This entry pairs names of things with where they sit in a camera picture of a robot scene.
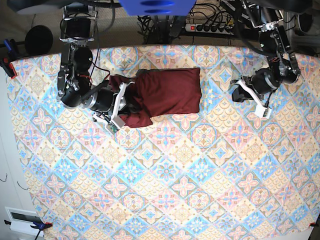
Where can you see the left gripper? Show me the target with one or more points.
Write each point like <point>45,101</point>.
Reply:
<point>262,82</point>

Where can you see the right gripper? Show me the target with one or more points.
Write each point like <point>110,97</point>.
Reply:
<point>102,99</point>

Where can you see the maroon long-sleeve t-shirt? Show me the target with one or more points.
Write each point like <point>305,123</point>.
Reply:
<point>157,92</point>

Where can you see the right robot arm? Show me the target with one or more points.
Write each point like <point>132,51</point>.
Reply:
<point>75,86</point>

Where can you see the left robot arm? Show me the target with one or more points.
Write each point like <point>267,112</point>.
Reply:
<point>274,45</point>

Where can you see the white power strip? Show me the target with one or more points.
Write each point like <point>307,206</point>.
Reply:
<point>207,28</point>

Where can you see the patterned colourful tablecloth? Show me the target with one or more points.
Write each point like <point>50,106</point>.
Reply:
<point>220,174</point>

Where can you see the red black clamp left edge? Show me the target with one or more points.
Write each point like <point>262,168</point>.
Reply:
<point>12,54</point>

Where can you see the orange black clamp bottom left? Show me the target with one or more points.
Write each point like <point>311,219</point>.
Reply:
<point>40,226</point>

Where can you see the orange clamp bottom right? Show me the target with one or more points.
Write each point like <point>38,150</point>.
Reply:
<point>314,224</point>

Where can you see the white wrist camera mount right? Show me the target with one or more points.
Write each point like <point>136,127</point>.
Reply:
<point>112,121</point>

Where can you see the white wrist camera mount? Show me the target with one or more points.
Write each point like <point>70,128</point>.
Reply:
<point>112,121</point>
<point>262,110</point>

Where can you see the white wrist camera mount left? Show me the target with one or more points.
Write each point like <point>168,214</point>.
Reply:
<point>262,110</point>

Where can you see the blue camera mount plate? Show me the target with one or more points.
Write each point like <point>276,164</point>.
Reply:
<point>157,7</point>

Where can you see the white wall socket box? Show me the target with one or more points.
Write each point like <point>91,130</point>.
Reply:
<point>22,220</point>

